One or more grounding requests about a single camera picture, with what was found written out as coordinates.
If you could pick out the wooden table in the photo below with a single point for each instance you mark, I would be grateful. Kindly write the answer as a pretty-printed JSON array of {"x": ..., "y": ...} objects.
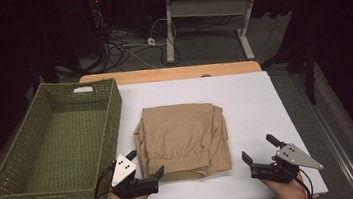
[{"x": 168, "y": 73}]

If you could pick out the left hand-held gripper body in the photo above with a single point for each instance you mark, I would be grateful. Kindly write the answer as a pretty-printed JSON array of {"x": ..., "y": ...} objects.
[{"x": 123, "y": 172}]

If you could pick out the long metal rail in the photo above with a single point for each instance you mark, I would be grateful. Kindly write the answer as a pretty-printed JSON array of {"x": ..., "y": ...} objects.
[{"x": 333, "y": 135}]

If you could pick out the white-legged background desk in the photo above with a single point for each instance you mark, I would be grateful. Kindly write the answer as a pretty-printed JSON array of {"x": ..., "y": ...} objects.
[{"x": 207, "y": 8}]

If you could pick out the white power adapter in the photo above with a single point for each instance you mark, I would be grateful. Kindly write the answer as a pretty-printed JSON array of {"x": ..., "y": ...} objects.
[{"x": 151, "y": 42}]

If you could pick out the person's right hand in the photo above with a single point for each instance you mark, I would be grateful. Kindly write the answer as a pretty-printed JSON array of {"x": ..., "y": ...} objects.
[{"x": 289, "y": 194}]

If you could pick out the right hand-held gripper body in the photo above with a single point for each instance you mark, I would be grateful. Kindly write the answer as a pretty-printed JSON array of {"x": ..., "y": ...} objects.
[{"x": 293, "y": 158}]

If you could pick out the khaki pants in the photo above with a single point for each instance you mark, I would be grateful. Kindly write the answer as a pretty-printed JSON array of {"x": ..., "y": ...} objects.
[{"x": 182, "y": 135}]

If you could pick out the white table mat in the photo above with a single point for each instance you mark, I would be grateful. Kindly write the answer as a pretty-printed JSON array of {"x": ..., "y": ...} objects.
[{"x": 252, "y": 104}]

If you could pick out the green woven basket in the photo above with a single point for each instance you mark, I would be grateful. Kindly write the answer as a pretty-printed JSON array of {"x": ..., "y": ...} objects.
[{"x": 68, "y": 142}]

